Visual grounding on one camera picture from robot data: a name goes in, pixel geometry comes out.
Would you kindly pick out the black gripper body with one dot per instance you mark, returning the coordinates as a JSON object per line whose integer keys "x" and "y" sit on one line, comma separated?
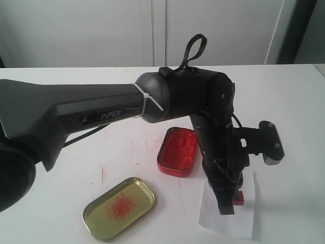
{"x": 213, "y": 142}

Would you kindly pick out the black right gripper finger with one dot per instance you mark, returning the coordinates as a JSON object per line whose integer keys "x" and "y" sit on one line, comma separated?
{"x": 230, "y": 192}

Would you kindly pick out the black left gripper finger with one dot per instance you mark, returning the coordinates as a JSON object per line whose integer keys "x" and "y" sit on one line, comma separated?
{"x": 218, "y": 184}

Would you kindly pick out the red rubber stamp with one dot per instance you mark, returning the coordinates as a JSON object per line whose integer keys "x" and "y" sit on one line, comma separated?
{"x": 239, "y": 198}

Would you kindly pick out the white paper sheet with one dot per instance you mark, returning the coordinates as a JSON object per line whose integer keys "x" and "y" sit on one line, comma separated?
{"x": 240, "y": 224}

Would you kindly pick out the red ink pad tin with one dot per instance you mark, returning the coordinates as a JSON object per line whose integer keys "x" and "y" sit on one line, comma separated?
{"x": 178, "y": 152}

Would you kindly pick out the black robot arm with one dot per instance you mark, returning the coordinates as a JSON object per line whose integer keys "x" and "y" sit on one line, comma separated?
{"x": 36, "y": 121}

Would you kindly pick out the gold metal tin lid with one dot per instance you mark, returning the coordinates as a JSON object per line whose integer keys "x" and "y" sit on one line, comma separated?
{"x": 117, "y": 209}

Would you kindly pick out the white cabinet doors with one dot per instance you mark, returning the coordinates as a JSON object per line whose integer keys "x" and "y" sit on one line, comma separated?
{"x": 140, "y": 33}

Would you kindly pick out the dark vertical post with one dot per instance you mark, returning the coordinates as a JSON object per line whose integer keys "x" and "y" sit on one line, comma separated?
{"x": 295, "y": 31}

